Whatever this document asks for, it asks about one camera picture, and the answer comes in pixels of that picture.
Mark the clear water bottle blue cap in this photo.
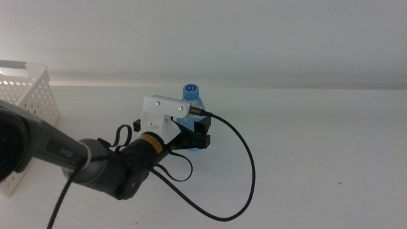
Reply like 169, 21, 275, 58
176, 83, 207, 153

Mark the white perforated plastic basket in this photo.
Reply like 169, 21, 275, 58
0, 60, 61, 197

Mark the thin black cable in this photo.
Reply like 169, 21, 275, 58
155, 149, 194, 183

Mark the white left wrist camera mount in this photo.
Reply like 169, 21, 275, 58
141, 94, 191, 144

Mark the black strap loop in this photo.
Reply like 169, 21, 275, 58
109, 123, 134, 152

